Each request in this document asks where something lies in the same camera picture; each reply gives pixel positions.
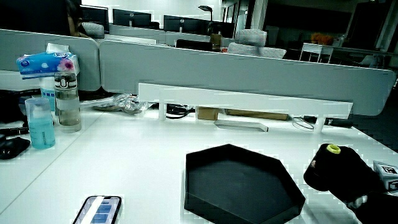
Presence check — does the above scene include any black power strip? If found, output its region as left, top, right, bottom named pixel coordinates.
left=303, top=115, right=354, bottom=129

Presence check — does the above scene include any black computer mouse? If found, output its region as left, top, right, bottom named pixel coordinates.
left=0, top=136, right=31, bottom=161

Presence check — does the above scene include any orange object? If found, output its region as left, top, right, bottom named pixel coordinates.
left=310, top=32, right=335, bottom=46

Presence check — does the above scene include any white desk riser shelf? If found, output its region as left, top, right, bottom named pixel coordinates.
left=137, top=82, right=354, bottom=134

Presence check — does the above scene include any white desk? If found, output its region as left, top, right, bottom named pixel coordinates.
left=0, top=105, right=398, bottom=224

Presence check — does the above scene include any clear water bottle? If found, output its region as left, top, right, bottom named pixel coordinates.
left=53, top=72, right=83, bottom=134

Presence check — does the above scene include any small cardboard box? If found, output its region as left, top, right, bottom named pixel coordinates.
left=197, top=106, right=220, bottom=121

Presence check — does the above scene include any black desk lamp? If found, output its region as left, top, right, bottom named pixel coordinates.
left=198, top=4, right=214, bottom=22

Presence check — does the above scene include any long grey partition panel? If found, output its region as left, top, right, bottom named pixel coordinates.
left=99, top=40, right=397, bottom=117

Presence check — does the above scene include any black bag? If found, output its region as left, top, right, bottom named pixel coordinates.
left=0, top=89, right=42, bottom=124

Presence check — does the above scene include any black hexagonal tray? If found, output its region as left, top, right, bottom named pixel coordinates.
left=183, top=143, right=307, bottom=224

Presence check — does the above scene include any black sewing thread spool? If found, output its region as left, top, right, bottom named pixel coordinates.
left=303, top=142, right=349, bottom=192

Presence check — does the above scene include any white side table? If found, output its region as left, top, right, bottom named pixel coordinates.
left=298, top=42, right=335, bottom=64

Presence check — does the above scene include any black smartphone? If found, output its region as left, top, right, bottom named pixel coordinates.
left=72, top=195, right=123, bottom=224

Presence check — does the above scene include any person's right forearm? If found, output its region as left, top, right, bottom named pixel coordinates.
left=353, top=191, right=398, bottom=224

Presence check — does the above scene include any person's right hand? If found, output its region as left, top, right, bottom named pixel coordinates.
left=323, top=145, right=398, bottom=210

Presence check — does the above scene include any black coiled cable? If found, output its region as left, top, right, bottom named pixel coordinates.
left=165, top=103, right=196, bottom=120

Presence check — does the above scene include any black computer monitor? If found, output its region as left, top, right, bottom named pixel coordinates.
left=162, top=14, right=213, bottom=35
left=80, top=4, right=111, bottom=34
left=112, top=8, right=152, bottom=29

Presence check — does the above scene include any blue translucent cup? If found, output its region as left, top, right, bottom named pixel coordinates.
left=24, top=97, right=57, bottom=150

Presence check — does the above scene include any flat brown box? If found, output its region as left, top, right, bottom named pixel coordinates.
left=224, top=108, right=290, bottom=121

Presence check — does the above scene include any grey mesh office chair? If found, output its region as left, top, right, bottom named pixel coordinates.
left=81, top=21, right=106, bottom=40
left=226, top=28, right=287, bottom=60

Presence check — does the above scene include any blue tissue pack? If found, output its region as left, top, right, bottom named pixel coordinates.
left=16, top=42, right=80, bottom=80

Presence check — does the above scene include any clear plastic bag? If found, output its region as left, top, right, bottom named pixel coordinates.
left=80, top=93, right=154, bottom=115

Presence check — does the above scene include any white bottle with blue label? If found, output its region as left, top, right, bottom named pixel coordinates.
left=39, top=77, right=57, bottom=113

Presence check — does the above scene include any grey flat notebook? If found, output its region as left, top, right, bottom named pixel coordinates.
left=213, top=119, right=269, bottom=133

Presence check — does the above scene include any brown bag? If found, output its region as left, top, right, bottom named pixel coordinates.
left=209, top=32, right=223, bottom=51

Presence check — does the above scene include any white coiled cable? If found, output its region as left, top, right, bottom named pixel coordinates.
left=291, top=116, right=315, bottom=131

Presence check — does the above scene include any short grey partition panel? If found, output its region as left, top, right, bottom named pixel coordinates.
left=0, top=28, right=101, bottom=92

